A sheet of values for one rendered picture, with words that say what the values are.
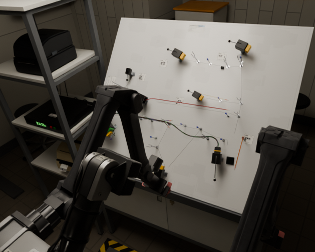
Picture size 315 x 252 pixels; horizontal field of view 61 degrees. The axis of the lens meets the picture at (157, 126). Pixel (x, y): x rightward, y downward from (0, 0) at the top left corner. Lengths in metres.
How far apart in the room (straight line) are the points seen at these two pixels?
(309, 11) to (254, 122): 2.01
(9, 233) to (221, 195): 1.05
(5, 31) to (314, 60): 3.39
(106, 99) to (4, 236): 0.44
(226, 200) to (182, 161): 0.32
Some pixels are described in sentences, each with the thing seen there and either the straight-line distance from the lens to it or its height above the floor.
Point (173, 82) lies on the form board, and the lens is 1.66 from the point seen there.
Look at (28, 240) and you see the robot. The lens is 0.73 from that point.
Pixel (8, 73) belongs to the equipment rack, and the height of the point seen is 1.46.
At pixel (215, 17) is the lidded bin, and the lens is 3.11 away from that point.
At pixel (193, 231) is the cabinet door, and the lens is 1.88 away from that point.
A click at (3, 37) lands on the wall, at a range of 3.55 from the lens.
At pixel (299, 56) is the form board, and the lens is 1.60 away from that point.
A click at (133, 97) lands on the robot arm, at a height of 1.66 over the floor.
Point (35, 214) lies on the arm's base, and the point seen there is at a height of 1.49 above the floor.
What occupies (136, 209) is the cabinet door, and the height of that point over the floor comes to 0.51.
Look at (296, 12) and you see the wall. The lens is 3.35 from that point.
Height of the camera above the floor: 2.07
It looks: 35 degrees down
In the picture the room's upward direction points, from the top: 5 degrees counter-clockwise
